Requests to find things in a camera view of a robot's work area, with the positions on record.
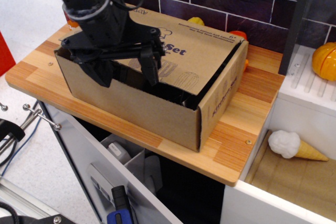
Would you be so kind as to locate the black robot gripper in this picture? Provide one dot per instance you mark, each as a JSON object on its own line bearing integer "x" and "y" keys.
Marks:
{"x": 108, "y": 33}

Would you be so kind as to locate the brown cardboard kitchen set box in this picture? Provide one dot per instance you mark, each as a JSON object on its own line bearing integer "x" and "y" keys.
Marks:
{"x": 205, "y": 62}

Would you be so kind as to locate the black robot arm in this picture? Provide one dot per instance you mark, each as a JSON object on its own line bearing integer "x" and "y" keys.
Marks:
{"x": 108, "y": 33}

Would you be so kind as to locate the red can grey lid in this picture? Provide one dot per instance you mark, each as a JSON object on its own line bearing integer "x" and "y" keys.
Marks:
{"x": 71, "y": 24}

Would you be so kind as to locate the yellow toy vegetable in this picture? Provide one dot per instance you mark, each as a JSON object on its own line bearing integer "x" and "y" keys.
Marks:
{"x": 196, "y": 20}

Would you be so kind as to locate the grey storage bin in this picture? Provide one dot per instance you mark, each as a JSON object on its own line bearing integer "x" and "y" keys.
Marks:
{"x": 138, "y": 160}

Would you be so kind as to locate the white cabinet door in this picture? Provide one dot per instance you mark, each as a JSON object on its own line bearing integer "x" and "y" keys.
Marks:
{"x": 99, "y": 171}

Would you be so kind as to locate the red panel at left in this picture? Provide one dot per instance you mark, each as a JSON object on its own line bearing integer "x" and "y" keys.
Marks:
{"x": 7, "y": 61}

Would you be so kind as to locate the white dish rack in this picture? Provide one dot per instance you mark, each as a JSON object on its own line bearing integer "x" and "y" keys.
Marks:
{"x": 304, "y": 87}

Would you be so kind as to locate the toy ice cream cone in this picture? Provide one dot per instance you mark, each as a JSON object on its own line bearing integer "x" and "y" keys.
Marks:
{"x": 289, "y": 145}

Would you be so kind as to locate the orange toy pumpkin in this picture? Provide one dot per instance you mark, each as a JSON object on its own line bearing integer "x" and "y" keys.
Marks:
{"x": 323, "y": 61}

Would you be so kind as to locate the metal clamp with black handle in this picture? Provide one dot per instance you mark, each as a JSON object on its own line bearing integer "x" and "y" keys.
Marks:
{"x": 16, "y": 132}

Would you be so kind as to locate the blue black tool handle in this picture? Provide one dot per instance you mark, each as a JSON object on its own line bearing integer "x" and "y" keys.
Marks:
{"x": 123, "y": 211}

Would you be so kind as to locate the dark grey vertical post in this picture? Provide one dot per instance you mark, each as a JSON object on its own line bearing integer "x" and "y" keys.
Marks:
{"x": 295, "y": 33}

